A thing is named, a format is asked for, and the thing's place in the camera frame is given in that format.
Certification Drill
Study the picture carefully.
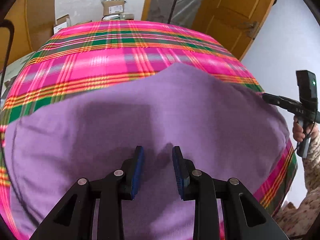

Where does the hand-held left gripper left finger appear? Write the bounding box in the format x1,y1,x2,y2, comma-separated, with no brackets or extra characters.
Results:
29,145,145,240

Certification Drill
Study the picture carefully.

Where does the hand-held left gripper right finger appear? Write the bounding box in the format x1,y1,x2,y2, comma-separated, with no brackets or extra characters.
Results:
171,145,288,240

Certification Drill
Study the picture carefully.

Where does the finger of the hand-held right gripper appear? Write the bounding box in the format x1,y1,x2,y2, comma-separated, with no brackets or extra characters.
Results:
262,93,288,107

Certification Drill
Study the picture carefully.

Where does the purple fleece towel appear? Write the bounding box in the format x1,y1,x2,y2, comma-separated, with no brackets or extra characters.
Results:
5,62,294,240

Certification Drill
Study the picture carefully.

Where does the person's right forearm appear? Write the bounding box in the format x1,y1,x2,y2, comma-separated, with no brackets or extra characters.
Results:
302,131,320,190

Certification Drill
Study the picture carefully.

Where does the person's right hand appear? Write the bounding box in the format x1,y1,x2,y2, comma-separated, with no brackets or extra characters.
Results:
292,120,320,144

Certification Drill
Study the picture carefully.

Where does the wooden door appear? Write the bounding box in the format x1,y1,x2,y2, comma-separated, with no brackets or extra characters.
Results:
191,0,280,60

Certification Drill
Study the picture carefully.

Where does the person's patterned clothing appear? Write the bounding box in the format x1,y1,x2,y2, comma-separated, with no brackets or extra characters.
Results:
271,187,320,240

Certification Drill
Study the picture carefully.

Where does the pink green plaid bedsheet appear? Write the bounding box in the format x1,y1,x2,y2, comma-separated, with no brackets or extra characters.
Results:
0,20,298,240

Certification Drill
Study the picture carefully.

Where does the clear plastic door curtain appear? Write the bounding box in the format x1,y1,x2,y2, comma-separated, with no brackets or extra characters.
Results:
147,0,210,28

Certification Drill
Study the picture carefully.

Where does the white cardboard box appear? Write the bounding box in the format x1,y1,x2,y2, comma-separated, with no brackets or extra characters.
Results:
52,14,72,34

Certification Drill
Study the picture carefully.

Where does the labelled cardboard box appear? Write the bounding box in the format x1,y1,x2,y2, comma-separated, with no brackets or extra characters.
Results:
101,0,127,18

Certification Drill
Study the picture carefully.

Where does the wooden wardrobe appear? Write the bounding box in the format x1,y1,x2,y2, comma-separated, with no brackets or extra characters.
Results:
4,0,58,67

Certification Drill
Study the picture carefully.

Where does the metal door handle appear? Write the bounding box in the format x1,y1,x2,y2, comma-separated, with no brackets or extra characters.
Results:
240,21,259,39

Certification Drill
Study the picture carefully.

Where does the wooden door frame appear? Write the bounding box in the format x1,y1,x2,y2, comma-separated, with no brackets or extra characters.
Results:
141,0,157,22

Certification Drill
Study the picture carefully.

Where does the thick black cable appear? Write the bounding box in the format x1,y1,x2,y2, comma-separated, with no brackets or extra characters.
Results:
0,20,14,98

